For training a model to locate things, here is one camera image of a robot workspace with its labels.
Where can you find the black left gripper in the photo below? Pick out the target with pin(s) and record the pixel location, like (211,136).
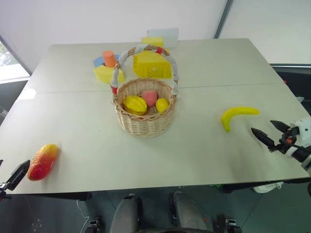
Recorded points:
(4,191)

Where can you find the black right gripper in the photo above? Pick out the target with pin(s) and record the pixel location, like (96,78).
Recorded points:
(286,142)

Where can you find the red and yellow mango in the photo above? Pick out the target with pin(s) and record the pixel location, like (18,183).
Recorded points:
(42,161)

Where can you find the yellow banana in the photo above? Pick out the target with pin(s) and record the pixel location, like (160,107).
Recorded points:
(229,116)

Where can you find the white shoe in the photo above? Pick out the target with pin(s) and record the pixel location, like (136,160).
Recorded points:
(266,187)

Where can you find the yellow lemon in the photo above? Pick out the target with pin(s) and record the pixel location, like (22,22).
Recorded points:
(162,104)

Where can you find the dark rounded grey shape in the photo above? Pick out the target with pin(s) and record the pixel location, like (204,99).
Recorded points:
(126,213)
(189,213)

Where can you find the pink peach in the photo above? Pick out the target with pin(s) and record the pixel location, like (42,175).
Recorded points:
(149,97)

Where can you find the yellow foam arc block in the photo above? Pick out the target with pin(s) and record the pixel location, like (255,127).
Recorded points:
(104,74)

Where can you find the large yellow foam wedge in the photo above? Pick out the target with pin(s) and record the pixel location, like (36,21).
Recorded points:
(150,64)

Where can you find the blue foam block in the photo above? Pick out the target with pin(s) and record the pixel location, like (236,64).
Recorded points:
(98,60)

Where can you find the yellow starfruit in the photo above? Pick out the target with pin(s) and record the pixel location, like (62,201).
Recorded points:
(134,104)

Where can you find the translucent white box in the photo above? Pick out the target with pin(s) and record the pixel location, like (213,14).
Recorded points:
(170,36)

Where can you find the orange foam cylinder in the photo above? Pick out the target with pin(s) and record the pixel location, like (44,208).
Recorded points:
(109,58)

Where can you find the yellow rectangular foam block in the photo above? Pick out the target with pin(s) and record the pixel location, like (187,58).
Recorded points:
(151,40)

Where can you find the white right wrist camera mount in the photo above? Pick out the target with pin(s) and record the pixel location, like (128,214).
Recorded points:
(303,128)

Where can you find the grey wall pillar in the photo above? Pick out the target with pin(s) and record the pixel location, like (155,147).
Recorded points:
(223,18)

